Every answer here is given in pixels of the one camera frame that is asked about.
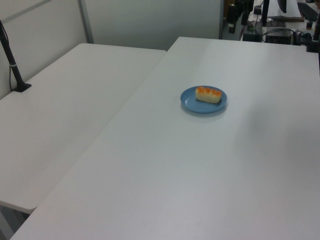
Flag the orange-topped bread loaf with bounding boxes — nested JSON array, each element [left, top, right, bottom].
[[194, 85, 223, 104]]

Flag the blue round plate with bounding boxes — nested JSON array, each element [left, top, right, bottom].
[[180, 85, 229, 115]]

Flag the adjacent white table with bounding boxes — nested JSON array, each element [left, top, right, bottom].
[[0, 42, 168, 215]]

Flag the small black flat box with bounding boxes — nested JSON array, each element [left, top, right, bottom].
[[241, 32, 261, 42]]

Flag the dark brown upright block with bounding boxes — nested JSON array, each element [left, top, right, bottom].
[[226, 3, 237, 34]]

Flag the black electronics box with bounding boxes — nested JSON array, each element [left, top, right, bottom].
[[264, 29, 294, 46]]

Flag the black upright pole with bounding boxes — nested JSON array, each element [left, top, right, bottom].
[[260, 0, 271, 27]]

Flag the grey metal partition post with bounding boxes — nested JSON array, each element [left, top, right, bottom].
[[77, 0, 95, 45]]

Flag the black camera pole with base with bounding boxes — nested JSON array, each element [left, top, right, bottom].
[[0, 19, 33, 94]]

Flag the black clamp camera stand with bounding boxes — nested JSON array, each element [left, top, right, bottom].
[[305, 14, 320, 54]]

